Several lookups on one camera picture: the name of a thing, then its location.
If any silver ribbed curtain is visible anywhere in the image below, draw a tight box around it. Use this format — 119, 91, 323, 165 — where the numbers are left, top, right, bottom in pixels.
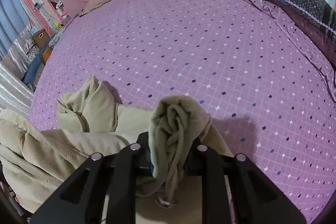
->
0, 29, 35, 112

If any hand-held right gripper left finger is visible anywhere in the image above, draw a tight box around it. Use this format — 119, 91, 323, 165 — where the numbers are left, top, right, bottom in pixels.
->
30, 132, 155, 224

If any patterned storage box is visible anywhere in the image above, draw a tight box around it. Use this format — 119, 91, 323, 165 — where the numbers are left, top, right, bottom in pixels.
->
23, 39, 37, 62

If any orange wooden nightstand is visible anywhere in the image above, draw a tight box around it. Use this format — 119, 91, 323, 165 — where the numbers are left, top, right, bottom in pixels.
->
40, 46, 53, 65

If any cardboard box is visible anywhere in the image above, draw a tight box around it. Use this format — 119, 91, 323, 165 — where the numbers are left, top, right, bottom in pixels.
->
32, 29, 48, 47

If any light blue cloth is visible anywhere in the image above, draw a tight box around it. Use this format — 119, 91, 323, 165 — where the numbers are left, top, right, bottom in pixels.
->
48, 27, 69, 47

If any beige puffer jacket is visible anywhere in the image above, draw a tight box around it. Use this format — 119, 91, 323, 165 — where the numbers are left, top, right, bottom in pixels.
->
0, 74, 235, 224

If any bed with purple dotted sheet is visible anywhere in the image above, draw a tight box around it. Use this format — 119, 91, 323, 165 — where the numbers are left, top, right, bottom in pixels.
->
28, 0, 336, 224

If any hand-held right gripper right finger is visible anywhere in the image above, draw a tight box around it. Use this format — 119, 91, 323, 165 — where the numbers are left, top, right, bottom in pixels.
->
183, 144, 307, 224

